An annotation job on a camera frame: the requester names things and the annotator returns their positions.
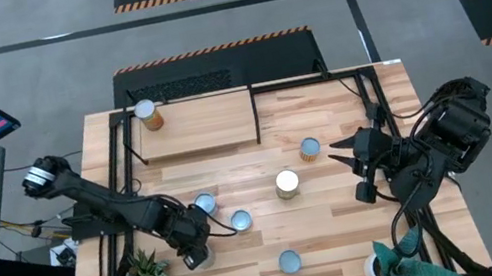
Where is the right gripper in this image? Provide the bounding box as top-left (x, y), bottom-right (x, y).
top-left (321, 99), bottom-right (413, 210)

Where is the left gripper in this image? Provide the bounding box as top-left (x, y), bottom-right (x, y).
top-left (151, 200), bottom-right (219, 276)

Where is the magenta chicken soup can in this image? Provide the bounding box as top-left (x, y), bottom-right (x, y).
top-left (191, 190), bottom-right (221, 221)

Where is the teal tomatoes can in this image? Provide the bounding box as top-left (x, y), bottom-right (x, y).
top-left (201, 243), bottom-right (219, 270)

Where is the yellow bean-pattern can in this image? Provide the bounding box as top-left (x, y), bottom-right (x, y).
top-left (296, 134), bottom-right (325, 165)

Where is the yellow eggs can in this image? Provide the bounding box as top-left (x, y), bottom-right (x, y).
top-left (229, 207), bottom-right (256, 236)

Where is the green peas can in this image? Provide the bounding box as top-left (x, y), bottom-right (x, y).
top-left (272, 166), bottom-right (304, 202)

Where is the pink and blue corn can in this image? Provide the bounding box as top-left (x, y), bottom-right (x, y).
top-left (275, 246), bottom-right (305, 276)

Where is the orange can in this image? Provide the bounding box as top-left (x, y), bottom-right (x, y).
top-left (131, 95), bottom-right (167, 136)

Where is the teal plant in white pot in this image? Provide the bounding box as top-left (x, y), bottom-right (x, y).
top-left (357, 217), bottom-right (463, 276)

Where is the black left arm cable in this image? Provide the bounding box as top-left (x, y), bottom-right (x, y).
top-left (186, 195), bottom-right (240, 244)

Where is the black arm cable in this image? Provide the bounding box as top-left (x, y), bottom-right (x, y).
top-left (186, 195), bottom-right (240, 244)
top-left (382, 178), bottom-right (431, 261)

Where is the black aluminium table frame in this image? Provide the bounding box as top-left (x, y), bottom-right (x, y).
top-left (37, 47), bottom-right (492, 276)

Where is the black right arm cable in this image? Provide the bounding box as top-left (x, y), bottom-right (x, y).
top-left (382, 178), bottom-right (431, 261)

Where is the wooden shelf black metal frame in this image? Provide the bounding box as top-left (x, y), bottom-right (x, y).
top-left (115, 68), bottom-right (265, 171)

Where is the yellow cable bundle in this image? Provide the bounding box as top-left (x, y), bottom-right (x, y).
top-left (0, 207), bottom-right (73, 252)

